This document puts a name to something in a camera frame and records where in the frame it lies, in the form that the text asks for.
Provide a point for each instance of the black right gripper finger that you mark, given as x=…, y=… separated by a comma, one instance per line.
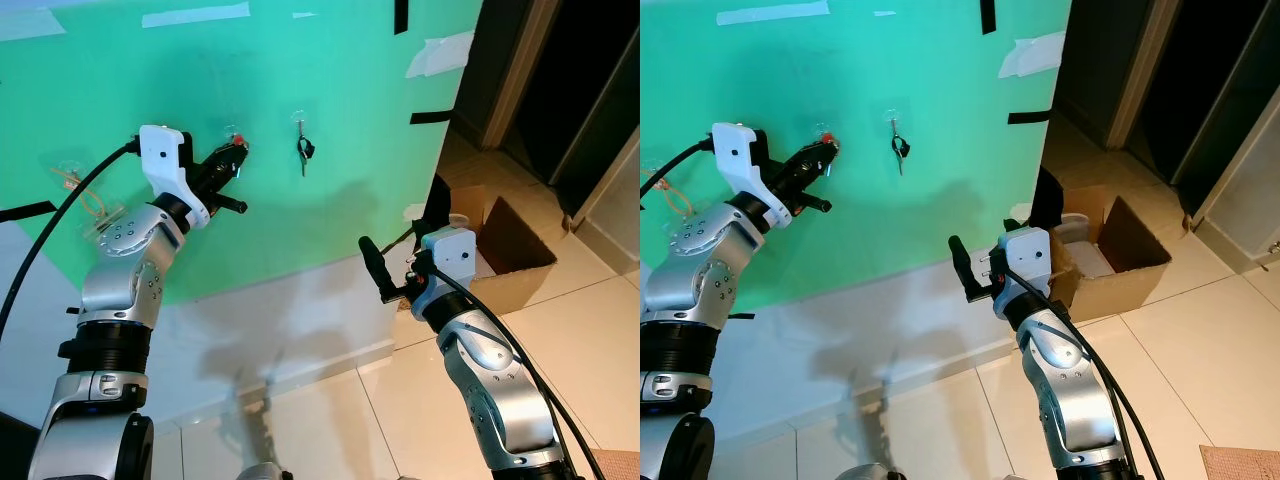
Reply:
x=962, y=265
x=375, y=265

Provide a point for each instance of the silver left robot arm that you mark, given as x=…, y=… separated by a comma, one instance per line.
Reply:
x=125, y=280
x=700, y=280

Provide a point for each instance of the green backdrop sheet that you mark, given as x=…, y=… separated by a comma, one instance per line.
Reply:
x=300, y=230
x=900, y=230

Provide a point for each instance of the key with black head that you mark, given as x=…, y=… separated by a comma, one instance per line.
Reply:
x=901, y=150
x=305, y=150

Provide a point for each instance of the black fabric piece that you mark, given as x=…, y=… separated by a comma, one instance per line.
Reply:
x=437, y=205
x=1045, y=200

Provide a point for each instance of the open brown cardboard box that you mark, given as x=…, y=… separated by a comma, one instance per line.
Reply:
x=520, y=285
x=1110, y=290

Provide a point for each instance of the long white tape strip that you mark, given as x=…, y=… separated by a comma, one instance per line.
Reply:
x=770, y=13
x=195, y=15

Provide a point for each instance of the black tape strip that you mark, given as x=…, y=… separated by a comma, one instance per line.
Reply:
x=1030, y=116
x=401, y=15
x=435, y=116
x=988, y=15
x=28, y=211

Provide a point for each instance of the white door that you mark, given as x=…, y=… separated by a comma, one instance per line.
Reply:
x=610, y=210
x=1245, y=190

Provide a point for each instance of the crumpled white tape patch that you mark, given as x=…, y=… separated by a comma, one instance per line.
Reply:
x=445, y=52
x=1035, y=52

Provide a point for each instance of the grey robot leg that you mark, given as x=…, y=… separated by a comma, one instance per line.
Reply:
x=262, y=473
x=865, y=473

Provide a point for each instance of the wide white tape strip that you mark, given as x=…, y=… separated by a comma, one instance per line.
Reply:
x=30, y=24

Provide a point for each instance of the brown woven mat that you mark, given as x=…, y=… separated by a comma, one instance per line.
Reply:
x=1240, y=465
x=618, y=468

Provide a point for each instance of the clear plastic wall hook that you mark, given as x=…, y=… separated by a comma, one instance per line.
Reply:
x=685, y=225
x=824, y=130
x=234, y=131
x=301, y=122
x=895, y=122
x=105, y=225

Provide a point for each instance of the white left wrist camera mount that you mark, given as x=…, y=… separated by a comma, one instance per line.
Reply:
x=745, y=165
x=165, y=160

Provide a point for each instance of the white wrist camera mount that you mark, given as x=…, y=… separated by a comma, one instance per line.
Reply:
x=1030, y=260
x=452, y=260
x=745, y=165
x=165, y=160

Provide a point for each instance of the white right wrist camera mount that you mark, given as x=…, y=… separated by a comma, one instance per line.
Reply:
x=1030, y=260
x=452, y=260

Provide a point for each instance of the dark wooden door frame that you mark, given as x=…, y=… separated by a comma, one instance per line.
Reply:
x=510, y=70
x=1135, y=70

